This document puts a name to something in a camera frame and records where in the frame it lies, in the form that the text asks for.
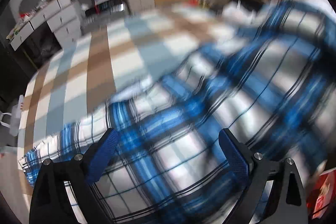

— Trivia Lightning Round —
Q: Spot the red packet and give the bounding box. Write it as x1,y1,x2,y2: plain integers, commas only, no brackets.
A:
306,168,335,221

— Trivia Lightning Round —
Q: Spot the white drawer dresser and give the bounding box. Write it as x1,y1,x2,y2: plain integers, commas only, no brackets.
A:
10,0,81,51

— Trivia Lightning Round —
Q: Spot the black red box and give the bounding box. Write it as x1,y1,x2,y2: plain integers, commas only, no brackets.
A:
85,0,125,17

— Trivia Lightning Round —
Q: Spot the checkered bed sheet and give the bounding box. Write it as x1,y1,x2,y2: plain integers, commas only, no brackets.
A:
16,2,253,196

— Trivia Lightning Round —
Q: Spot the blue white plaid garment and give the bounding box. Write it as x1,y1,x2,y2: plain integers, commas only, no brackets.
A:
18,0,333,224

